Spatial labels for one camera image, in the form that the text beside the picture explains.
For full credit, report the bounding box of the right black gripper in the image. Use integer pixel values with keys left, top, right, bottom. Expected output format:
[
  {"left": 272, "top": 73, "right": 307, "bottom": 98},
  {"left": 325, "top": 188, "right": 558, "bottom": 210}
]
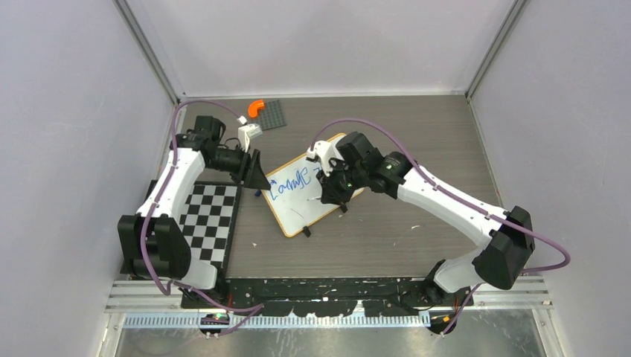
[{"left": 315, "top": 158, "right": 366, "bottom": 206}]

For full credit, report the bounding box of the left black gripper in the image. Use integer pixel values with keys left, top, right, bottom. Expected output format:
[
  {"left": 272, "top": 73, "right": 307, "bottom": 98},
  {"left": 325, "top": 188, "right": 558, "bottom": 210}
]
[{"left": 208, "top": 143, "right": 272, "bottom": 190}]

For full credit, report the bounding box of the metal wire whiteboard stand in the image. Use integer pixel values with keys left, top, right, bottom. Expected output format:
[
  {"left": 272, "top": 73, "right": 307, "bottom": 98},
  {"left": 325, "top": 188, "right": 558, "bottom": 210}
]
[{"left": 301, "top": 202, "right": 348, "bottom": 239}]

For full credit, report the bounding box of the yellow framed whiteboard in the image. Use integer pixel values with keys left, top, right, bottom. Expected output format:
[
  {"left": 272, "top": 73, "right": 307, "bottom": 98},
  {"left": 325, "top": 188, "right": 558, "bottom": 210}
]
[{"left": 262, "top": 153, "right": 340, "bottom": 238}]

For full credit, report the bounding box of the black white checkerboard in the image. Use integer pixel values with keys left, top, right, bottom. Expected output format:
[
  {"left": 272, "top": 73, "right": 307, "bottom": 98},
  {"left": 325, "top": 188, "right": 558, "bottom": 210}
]
[{"left": 121, "top": 180, "right": 243, "bottom": 277}]

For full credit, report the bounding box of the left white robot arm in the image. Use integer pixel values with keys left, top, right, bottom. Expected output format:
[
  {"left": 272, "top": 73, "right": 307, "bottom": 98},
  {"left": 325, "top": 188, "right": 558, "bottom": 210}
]
[{"left": 117, "top": 116, "right": 271, "bottom": 308}]

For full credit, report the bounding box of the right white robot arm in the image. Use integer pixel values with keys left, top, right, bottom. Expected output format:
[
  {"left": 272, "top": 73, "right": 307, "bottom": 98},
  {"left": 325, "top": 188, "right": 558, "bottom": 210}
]
[{"left": 307, "top": 132, "right": 535, "bottom": 306}]

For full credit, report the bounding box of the grey studded baseplate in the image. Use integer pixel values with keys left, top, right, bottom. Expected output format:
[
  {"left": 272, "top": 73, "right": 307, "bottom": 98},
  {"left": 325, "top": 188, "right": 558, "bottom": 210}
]
[{"left": 257, "top": 100, "right": 286, "bottom": 131}]

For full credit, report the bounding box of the orange curved plastic piece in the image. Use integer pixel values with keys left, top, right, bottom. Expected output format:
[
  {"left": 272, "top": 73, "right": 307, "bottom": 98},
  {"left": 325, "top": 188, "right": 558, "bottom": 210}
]
[{"left": 247, "top": 100, "right": 266, "bottom": 119}]

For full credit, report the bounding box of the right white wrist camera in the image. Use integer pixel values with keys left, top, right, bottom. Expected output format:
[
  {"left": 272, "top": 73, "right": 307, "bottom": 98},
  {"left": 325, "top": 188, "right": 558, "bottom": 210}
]
[{"left": 306, "top": 141, "right": 339, "bottom": 176}]

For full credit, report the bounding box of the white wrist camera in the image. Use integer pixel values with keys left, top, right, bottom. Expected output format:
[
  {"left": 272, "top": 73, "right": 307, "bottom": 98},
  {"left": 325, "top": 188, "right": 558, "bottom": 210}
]
[
  {"left": 306, "top": 141, "right": 339, "bottom": 176},
  {"left": 237, "top": 115, "right": 263, "bottom": 152}
]

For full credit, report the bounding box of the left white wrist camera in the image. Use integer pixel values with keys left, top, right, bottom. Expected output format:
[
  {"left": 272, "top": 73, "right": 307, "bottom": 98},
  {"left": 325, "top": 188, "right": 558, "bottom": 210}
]
[{"left": 237, "top": 115, "right": 263, "bottom": 152}]

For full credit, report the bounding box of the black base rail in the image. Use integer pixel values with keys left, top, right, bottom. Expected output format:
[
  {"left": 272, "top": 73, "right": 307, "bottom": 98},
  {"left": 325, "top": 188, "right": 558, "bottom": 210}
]
[{"left": 182, "top": 277, "right": 470, "bottom": 318}]

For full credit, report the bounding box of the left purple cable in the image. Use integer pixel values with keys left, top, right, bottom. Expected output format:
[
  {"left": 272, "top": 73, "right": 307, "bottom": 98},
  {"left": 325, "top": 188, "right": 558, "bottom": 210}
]
[{"left": 140, "top": 100, "right": 267, "bottom": 337}]

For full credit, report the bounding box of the purple cable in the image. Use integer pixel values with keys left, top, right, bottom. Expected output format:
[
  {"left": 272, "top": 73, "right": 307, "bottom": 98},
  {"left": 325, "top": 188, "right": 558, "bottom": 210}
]
[
  {"left": 140, "top": 100, "right": 267, "bottom": 337},
  {"left": 309, "top": 118, "right": 571, "bottom": 337}
]

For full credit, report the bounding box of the white slotted cable duct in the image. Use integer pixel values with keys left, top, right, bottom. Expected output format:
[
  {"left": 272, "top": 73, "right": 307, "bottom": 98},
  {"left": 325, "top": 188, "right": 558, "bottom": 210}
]
[{"left": 123, "top": 312, "right": 431, "bottom": 329}]

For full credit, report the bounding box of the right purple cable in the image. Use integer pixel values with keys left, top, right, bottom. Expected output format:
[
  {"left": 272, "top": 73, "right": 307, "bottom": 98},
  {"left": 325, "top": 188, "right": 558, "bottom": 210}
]
[{"left": 309, "top": 118, "right": 571, "bottom": 337}]

